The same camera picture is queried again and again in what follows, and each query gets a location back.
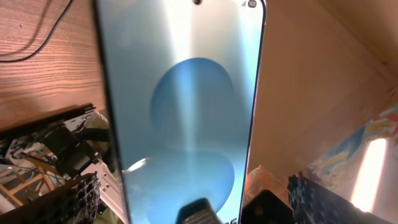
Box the black charger cable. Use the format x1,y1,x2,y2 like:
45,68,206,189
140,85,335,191
0,0,75,63

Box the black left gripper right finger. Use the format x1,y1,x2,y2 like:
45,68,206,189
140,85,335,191
287,174,388,224

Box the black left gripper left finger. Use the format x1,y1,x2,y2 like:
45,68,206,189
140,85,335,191
1,173,100,224

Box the blue screen smartphone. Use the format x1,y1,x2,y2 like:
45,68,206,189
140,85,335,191
93,0,267,223

